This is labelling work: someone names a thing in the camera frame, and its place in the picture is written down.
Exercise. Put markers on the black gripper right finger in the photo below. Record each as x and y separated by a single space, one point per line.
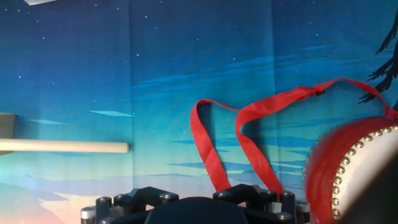
248 194

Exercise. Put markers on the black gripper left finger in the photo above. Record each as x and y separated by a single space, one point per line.
130 199

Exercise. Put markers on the pale wooden drumstick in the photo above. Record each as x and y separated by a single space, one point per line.
68 146

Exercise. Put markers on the red drum with white skin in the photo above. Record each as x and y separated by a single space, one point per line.
323 161

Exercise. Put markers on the sunset forest printed tablecloth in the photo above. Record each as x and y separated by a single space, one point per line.
93 77

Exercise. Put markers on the small wooden stick rest block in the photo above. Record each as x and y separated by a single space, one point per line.
6 127

